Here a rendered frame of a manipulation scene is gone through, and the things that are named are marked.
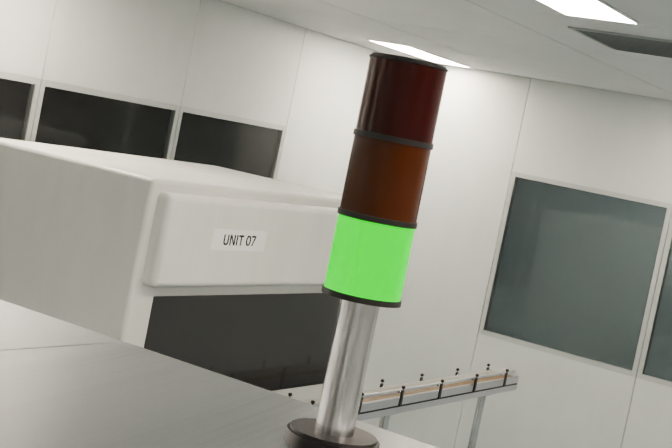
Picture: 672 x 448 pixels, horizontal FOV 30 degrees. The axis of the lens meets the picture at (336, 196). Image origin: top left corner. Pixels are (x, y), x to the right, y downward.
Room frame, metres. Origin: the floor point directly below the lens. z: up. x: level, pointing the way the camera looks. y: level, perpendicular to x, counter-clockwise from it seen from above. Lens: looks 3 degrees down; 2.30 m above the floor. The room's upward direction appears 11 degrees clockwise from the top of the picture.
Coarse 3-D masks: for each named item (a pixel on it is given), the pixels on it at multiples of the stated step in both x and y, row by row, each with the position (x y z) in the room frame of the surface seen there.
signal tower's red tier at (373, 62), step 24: (384, 72) 0.76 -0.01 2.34; (408, 72) 0.76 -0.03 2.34; (432, 72) 0.76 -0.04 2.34; (384, 96) 0.76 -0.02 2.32; (408, 96) 0.76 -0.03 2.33; (432, 96) 0.77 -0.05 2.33; (360, 120) 0.77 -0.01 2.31; (384, 120) 0.76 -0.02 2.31; (408, 120) 0.76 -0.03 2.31; (432, 120) 0.77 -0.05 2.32
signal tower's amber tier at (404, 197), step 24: (360, 144) 0.77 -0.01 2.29; (384, 144) 0.76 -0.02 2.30; (360, 168) 0.77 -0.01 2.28; (384, 168) 0.76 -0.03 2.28; (408, 168) 0.76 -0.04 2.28; (360, 192) 0.76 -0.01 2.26; (384, 192) 0.76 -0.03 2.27; (408, 192) 0.76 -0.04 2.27; (384, 216) 0.76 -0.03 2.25; (408, 216) 0.77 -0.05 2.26
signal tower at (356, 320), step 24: (408, 144) 0.76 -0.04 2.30; (432, 144) 0.77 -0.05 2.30; (360, 216) 0.76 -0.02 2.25; (360, 312) 0.77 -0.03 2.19; (336, 336) 0.78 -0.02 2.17; (360, 336) 0.77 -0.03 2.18; (336, 360) 0.77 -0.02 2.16; (360, 360) 0.77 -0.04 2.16; (336, 384) 0.77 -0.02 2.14; (360, 384) 0.78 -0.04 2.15; (336, 408) 0.77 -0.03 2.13; (288, 432) 0.77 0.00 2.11; (312, 432) 0.77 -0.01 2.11; (336, 432) 0.77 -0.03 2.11; (360, 432) 0.79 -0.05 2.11
